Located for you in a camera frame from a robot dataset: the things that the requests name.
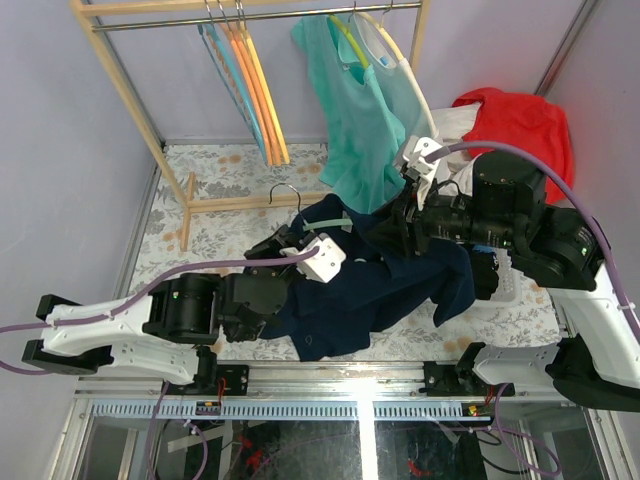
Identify orange hanger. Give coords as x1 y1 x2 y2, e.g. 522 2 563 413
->
222 25 281 166

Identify black clothes in basket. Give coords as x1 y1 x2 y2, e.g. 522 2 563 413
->
469 250 499 301

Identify white cloth pile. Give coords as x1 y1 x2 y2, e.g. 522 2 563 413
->
432 102 481 195

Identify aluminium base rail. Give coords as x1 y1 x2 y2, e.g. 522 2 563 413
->
74 359 611 421

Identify teal t shirt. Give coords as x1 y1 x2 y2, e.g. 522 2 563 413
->
291 15 407 213

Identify blue hanger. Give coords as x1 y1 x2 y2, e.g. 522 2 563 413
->
198 24 267 161

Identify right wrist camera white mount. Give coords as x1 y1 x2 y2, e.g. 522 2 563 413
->
393 135 451 211

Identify floral table mat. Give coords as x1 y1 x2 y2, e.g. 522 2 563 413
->
116 144 565 362

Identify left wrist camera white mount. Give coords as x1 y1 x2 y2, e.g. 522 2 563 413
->
279 233 347 284

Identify wooden clothes rack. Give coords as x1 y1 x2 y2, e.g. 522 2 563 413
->
68 0 432 251

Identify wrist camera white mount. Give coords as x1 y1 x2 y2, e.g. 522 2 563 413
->
279 233 347 284
393 135 451 211

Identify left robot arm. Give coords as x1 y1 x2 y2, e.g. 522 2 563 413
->
22 228 319 395

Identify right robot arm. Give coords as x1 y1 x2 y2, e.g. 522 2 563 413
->
368 151 639 412

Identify white laundry basket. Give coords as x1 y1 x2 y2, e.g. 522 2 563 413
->
473 250 522 308

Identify navy blue t shirt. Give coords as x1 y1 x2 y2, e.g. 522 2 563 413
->
261 194 475 361

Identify yellow green hanger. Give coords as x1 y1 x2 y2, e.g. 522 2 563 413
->
329 14 370 69

